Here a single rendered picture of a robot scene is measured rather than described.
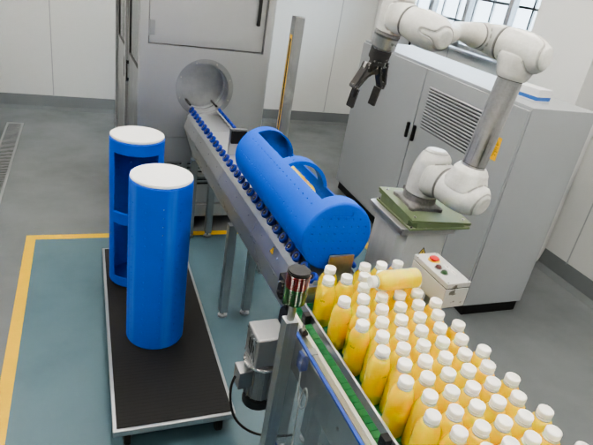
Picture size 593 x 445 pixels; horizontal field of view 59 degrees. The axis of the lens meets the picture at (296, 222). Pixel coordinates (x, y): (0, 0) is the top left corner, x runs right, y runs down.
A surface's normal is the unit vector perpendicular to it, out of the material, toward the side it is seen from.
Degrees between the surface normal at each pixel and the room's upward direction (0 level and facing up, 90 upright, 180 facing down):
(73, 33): 90
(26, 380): 0
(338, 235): 90
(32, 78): 90
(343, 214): 90
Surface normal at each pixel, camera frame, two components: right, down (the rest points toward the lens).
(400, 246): -0.42, 0.34
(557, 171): 0.33, 0.47
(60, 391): 0.15, -0.89
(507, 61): -0.80, 0.18
